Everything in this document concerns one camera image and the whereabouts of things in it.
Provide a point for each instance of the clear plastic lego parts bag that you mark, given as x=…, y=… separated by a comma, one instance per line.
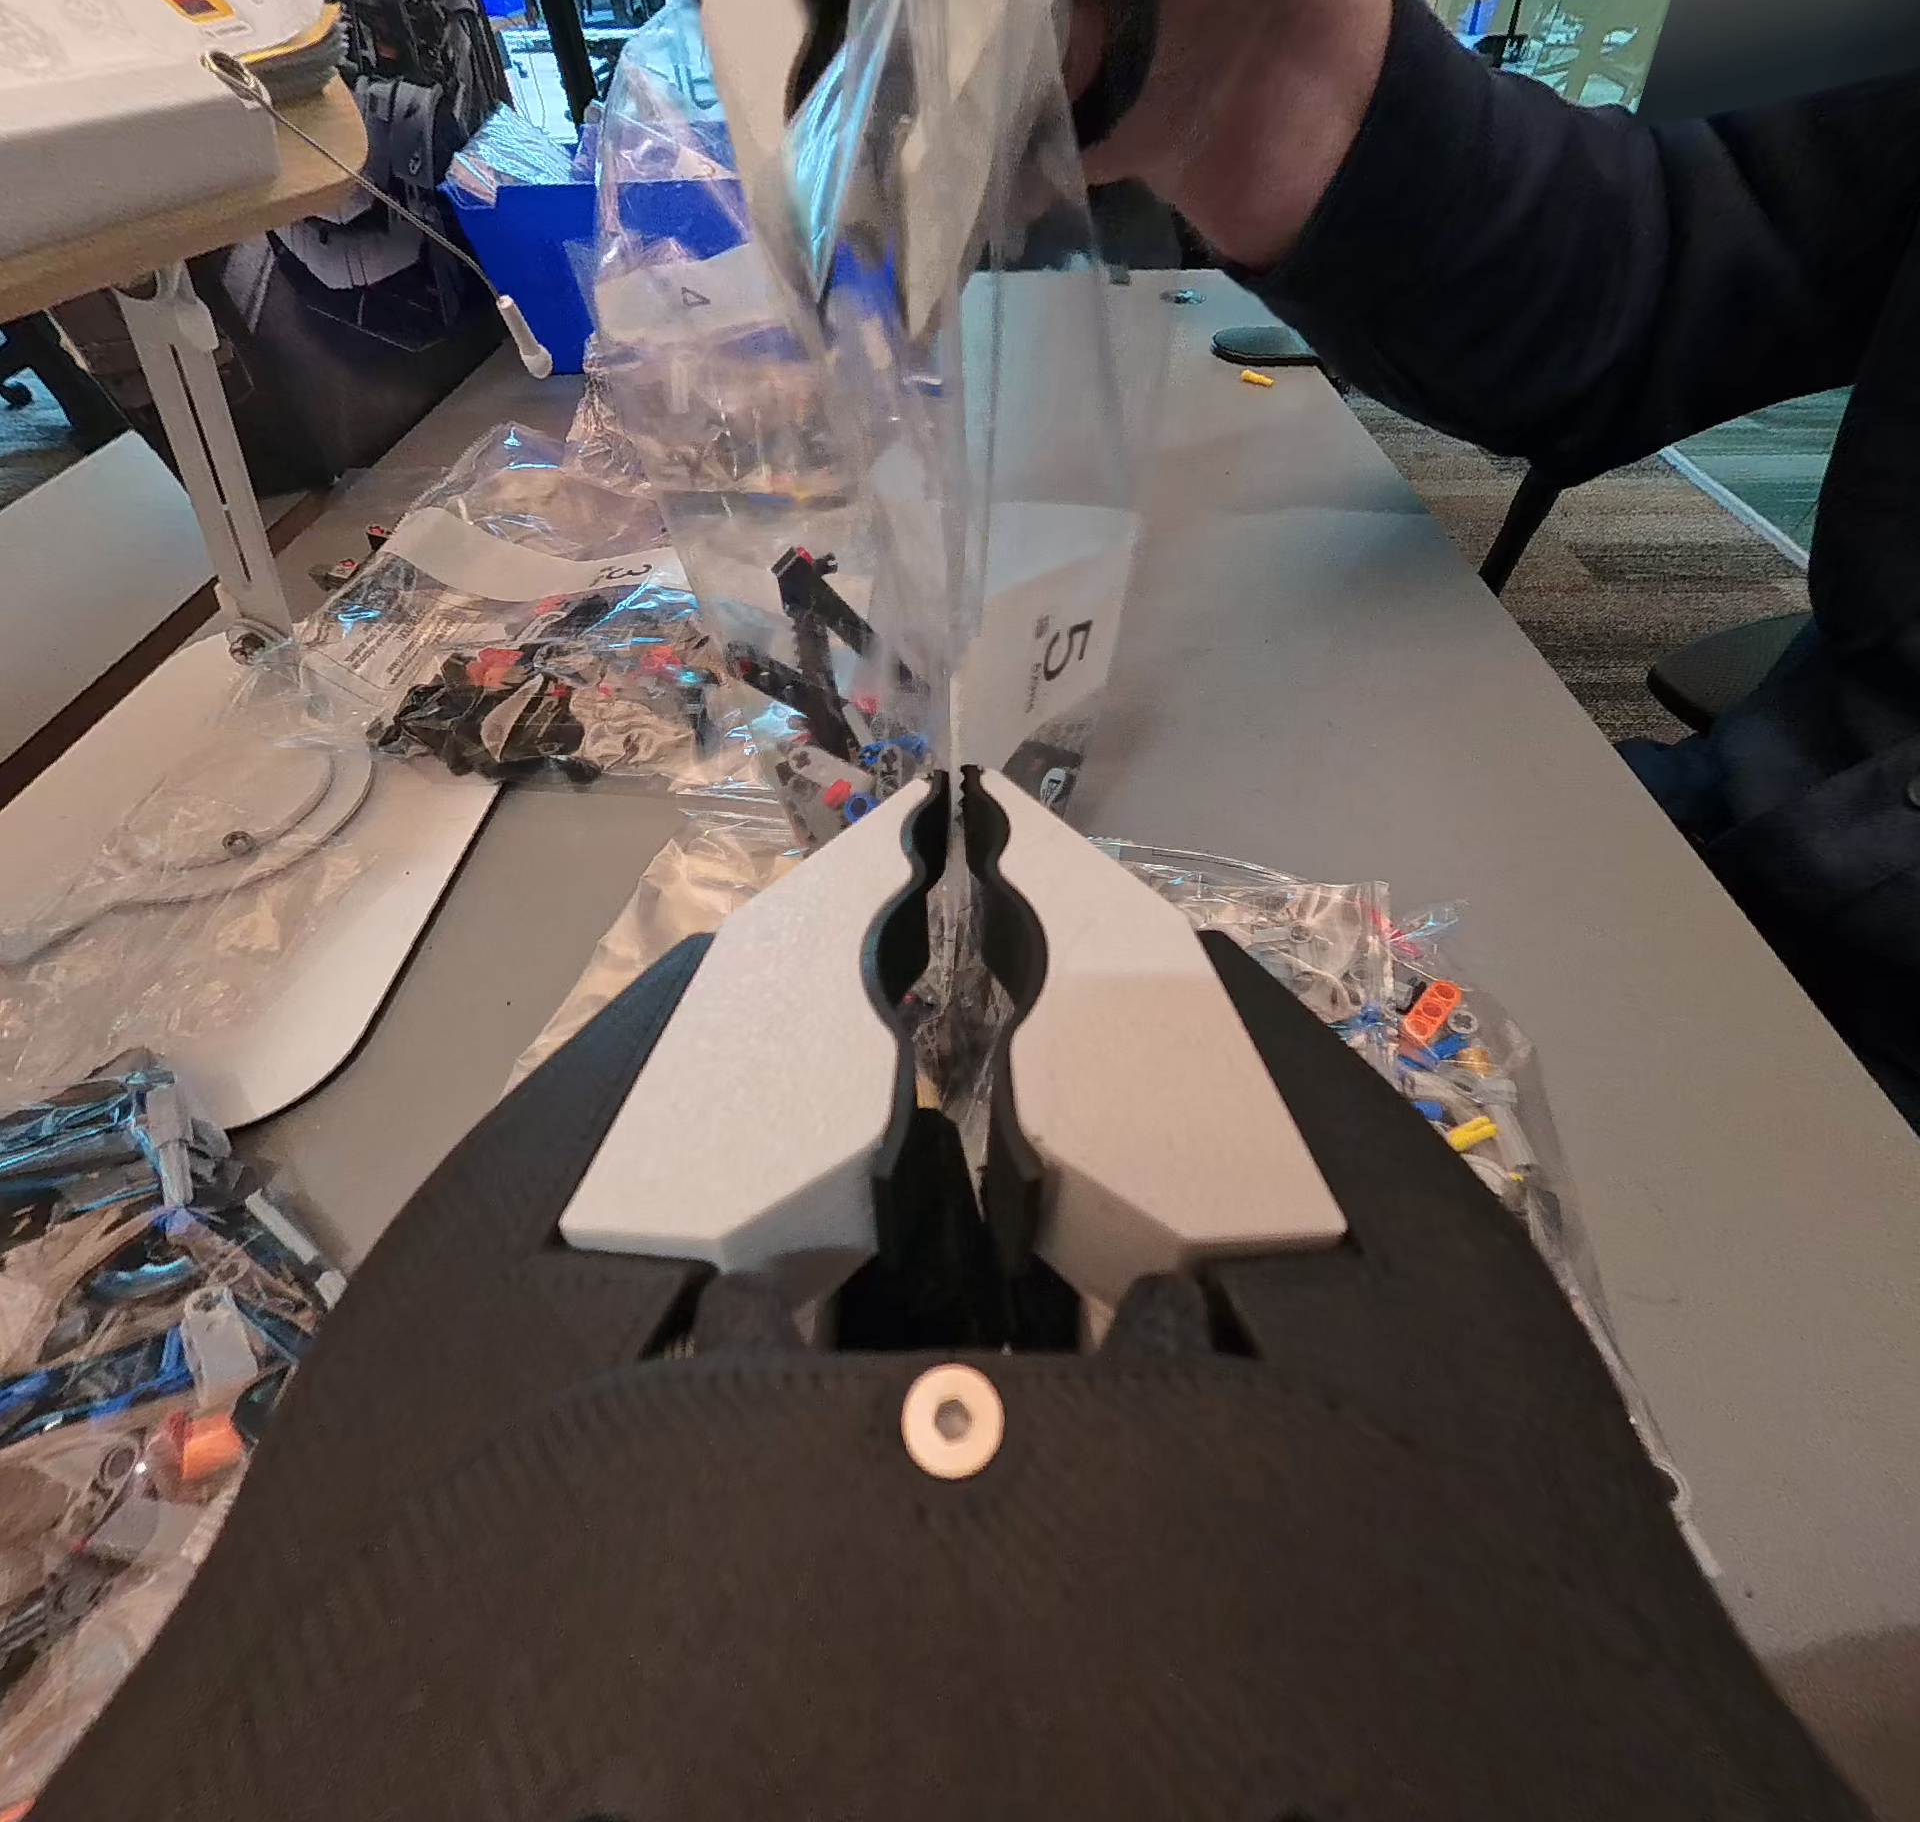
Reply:
x=496, y=668
x=136, y=1327
x=1021, y=503
x=1425, y=1043
x=510, y=158
x=675, y=353

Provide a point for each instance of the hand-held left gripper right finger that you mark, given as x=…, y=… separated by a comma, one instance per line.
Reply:
x=1171, y=1103

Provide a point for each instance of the person's right hand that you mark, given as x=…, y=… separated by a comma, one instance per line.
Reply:
x=1261, y=68

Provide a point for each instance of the black pole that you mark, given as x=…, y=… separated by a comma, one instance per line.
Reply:
x=555, y=22

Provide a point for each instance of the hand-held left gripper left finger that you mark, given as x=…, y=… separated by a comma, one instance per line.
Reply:
x=751, y=1103

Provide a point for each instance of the lego instruction booklet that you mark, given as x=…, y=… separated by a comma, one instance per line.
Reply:
x=105, y=83

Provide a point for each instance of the black lego set box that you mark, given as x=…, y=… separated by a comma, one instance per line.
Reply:
x=376, y=278

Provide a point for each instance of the black table grommet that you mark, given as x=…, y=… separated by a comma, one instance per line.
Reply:
x=1262, y=346

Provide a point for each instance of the blue plastic bin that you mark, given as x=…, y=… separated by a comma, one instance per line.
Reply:
x=525, y=278

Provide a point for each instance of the black office chair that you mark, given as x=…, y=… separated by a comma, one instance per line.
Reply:
x=1725, y=668

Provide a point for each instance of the empty clear plastic bag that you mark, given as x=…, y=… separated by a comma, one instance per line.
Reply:
x=166, y=923

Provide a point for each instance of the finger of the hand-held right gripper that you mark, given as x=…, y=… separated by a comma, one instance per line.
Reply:
x=976, y=97
x=751, y=22

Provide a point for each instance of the person's right forearm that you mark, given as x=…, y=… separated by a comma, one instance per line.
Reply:
x=1575, y=248

